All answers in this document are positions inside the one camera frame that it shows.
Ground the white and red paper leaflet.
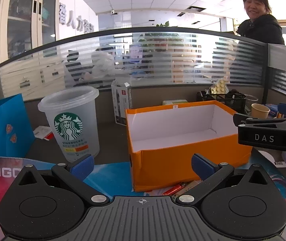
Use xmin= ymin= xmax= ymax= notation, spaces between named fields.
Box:
xmin=33 ymin=126 xmax=55 ymax=141

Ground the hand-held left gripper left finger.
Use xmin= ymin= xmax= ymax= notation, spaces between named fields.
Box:
xmin=13 ymin=154 xmax=110 ymax=205

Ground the yellow pill blister pack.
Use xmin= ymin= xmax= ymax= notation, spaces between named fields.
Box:
xmin=209 ymin=80 xmax=230 ymax=96

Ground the blue tissue packet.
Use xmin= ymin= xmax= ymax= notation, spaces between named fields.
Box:
xmin=266 ymin=104 xmax=282 ymax=118

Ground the red lighter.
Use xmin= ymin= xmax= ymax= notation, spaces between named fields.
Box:
xmin=162 ymin=183 xmax=186 ymax=196

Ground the tall white carton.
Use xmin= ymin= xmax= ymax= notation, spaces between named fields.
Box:
xmin=111 ymin=78 xmax=133 ymax=126

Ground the orange cardboard box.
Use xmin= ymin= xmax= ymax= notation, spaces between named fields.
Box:
xmin=125 ymin=100 xmax=254 ymax=193

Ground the grey side desk partition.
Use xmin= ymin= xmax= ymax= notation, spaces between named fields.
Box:
xmin=267 ymin=43 xmax=286 ymax=106

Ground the colourful printed desk mat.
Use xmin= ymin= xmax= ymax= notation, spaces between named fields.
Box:
xmin=0 ymin=151 xmax=286 ymax=234

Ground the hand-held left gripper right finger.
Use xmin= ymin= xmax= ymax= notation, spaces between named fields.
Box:
xmin=175 ymin=153 xmax=272 ymax=204

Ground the white paper sheet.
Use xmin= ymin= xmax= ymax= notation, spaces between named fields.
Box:
xmin=258 ymin=150 xmax=286 ymax=169

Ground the blue paper bag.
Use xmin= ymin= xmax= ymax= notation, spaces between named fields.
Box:
xmin=0 ymin=93 xmax=36 ymax=157

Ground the beige paper cup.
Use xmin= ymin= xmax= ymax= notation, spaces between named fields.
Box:
xmin=251 ymin=103 xmax=271 ymax=119

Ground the silver mesh pen holder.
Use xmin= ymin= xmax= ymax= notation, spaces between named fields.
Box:
xmin=244 ymin=94 xmax=259 ymax=115

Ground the translucent plastic cup green logo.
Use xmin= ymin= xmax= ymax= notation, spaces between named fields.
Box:
xmin=38 ymin=86 xmax=100 ymax=163

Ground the striped glass desk partition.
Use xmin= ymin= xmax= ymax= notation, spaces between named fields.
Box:
xmin=0 ymin=26 xmax=269 ymax=104

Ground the black mesh desk organizer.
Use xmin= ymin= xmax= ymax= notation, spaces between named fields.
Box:
xmin=197 ymin=90 xmax=247 ymax=117

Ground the green and white box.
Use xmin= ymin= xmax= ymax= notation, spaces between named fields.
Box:
xmin=162 ymin=99 xmax=189 ymax=105

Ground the beige glass-door cabinet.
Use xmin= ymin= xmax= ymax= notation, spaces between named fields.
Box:
xmin=0 ymin=0 xmax=61 ymax=65

